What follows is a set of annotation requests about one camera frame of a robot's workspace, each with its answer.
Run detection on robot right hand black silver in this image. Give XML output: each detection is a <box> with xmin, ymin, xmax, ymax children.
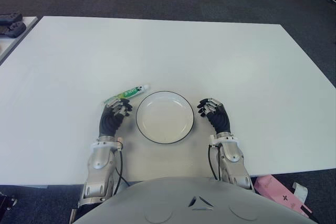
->
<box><xmin>196</xmin><ymin>97</ymin><xmax>232</xmax><ymax>133</ymax></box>

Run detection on robot left hand black silver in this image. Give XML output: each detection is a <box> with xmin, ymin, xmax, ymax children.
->
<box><xmin>99</xmin><ymin>98</ymin><xmax>133</xmax><ymax>138</ymax></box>

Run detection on green toothpaste tube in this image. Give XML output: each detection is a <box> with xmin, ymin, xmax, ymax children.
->
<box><xmin>102</xmin><ymin>84</ymin><xmax>151</xmax><ymax>105</ymax></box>

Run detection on white plate with black rim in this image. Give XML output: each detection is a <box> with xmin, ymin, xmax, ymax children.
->
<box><xmin>135</xmin><ymin>91</ymin><xmax>195</xmax><ymax>145</ymax></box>

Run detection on grey robot torso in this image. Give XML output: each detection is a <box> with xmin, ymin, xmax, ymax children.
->
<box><xmin>70</xmin><ymin>176</ymin><xmax>320</xmax><ymax>224</ymax></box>

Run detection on pink cardboard box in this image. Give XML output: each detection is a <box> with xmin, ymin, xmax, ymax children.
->
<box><xmin>253</xmin><ymin>175</ymin><xmax>313</xmax><ymax>218</ymax></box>

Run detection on white paper tag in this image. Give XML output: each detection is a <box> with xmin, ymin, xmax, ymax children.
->
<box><xmin>291</xmin><ymin>182</ymin><xmax>308</xmax><ymax>204</ymax></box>

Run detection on white side table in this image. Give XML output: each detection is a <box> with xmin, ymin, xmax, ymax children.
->
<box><xmin>0</xmin><ymin>16</ymin><xmax>39</xmax><ymax>63</ymax></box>

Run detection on black equipment under table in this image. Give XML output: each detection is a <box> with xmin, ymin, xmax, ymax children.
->
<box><xmin>0</xmin><ymin>191</ymin><xmax>18</xmax><ymax>210</ymax></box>

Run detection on dark game controller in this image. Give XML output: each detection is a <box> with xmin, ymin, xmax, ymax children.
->
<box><xmin>0</xmin><ymin>22</ymin><xmax>27</xmax><ymax>38</ymax></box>
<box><xmin>0</xmin><ymin>10</ymin><xmax>23</xmax><ymax>23</ymax></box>

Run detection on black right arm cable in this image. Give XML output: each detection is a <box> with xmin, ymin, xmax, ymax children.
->
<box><xmin>208</xmin><ymin>145</ymin><xmax>221</xmax><ymax>182</ymax></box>

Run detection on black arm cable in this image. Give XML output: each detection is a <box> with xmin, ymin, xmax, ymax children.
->
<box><xmin>208</xmin><ymin>145</ymin><xmax>221</xmax><ymax>182</ymax></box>
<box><xmin>112</xmin><ymin>142</ymin><xmax>130</xmax><ymax>196</ymax></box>

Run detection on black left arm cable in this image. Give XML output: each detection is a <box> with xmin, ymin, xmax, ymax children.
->
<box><xmin>112</xmin><ymin>142</ymin><xmax>130</xmax><ymax>196</ymax></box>

